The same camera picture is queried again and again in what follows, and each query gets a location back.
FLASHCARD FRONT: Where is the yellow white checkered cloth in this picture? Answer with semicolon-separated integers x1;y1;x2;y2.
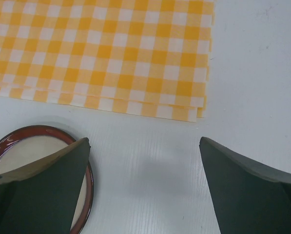
0;0;214;122

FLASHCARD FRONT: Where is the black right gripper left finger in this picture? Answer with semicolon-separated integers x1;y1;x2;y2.
0;137;90;234

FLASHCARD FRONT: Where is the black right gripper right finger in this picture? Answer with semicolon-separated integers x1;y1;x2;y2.
199;137;291;234

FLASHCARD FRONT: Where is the red rimmed cream plate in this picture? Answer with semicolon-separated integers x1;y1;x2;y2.
0;125;94;234

